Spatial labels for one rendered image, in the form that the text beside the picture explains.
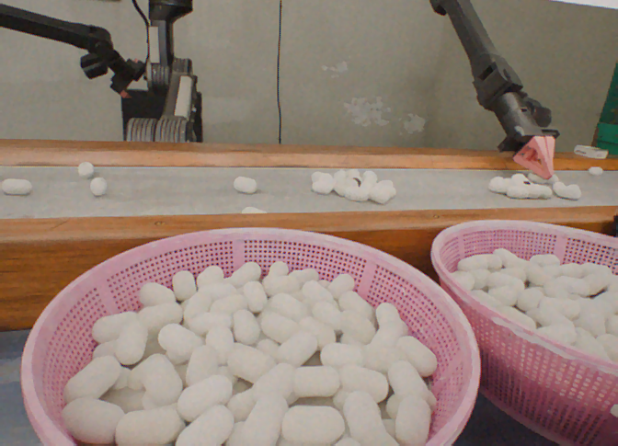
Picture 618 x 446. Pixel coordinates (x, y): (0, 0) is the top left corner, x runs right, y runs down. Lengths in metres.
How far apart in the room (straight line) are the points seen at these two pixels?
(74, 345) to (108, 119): 2.34
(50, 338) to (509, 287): 0.36
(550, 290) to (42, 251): 0.46
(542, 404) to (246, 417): 0.21
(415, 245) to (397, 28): 2.61
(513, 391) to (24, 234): 0.42
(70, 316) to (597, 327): 0.39
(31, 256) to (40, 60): 2.24
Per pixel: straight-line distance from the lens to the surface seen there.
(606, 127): 1.36
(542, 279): 0.46
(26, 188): 0.62
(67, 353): 0.30
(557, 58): 2.49
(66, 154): 0.78
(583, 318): 0.41
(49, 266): 0.42
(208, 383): 0.26
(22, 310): 0.45
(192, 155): 0.75
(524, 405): 0.36
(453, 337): 0.29
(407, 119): 3.11
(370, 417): 0.24
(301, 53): 2.71
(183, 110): 0.99
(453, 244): 0.45
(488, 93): 0.99
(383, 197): 0.59
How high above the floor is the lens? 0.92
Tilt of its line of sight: 19 degrees down
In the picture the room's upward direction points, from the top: 4 degrees clockwise
